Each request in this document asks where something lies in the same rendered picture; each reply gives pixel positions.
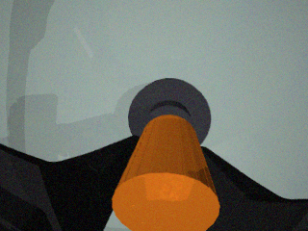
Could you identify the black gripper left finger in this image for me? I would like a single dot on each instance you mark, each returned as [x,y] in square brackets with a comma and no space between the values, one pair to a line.
[75,193]

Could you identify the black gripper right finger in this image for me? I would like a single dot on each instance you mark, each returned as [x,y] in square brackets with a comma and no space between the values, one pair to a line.
[244,205]

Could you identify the orange tapered knob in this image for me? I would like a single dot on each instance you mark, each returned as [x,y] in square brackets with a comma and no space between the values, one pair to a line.
[166,185]

